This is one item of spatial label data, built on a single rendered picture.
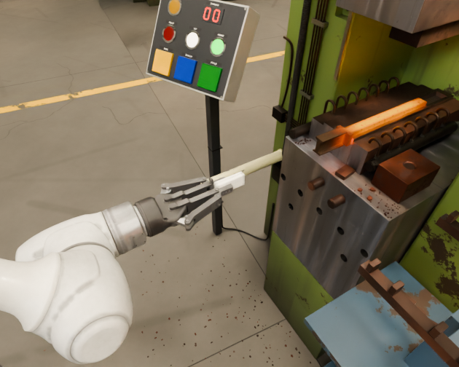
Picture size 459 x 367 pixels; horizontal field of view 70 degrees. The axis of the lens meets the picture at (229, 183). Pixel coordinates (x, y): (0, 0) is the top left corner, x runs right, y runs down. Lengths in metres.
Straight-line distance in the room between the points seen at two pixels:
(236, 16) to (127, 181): 1.46
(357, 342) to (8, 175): 2.34
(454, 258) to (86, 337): 0.90
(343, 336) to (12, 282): 0.64
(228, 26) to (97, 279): 0.84
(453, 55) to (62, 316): 1.20
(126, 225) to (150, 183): 1.60
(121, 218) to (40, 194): 1.79
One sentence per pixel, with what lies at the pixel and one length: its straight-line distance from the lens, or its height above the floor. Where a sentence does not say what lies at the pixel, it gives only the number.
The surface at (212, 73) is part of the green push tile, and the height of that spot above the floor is 1.02.
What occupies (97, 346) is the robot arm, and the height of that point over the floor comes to 1.07.
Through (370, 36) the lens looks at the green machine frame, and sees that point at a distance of 1.11.
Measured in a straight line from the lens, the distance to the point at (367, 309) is 0.87.
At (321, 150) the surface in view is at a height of 0.98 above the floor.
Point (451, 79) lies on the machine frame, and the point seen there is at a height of 1.01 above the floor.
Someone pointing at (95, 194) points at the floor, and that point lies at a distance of 2.24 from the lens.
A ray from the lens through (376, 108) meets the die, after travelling 1.06.
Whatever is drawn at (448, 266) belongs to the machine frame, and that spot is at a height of 0.71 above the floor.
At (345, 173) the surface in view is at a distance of 0.89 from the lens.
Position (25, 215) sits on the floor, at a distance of 2.31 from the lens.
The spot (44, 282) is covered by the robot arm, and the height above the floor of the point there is 1.12.
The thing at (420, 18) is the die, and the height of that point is 1.30.
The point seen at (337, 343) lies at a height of 0.76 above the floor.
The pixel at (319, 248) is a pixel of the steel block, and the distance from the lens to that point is 1.10.
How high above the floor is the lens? 1.49
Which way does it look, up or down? 44 degrees down
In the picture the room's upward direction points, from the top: straight up
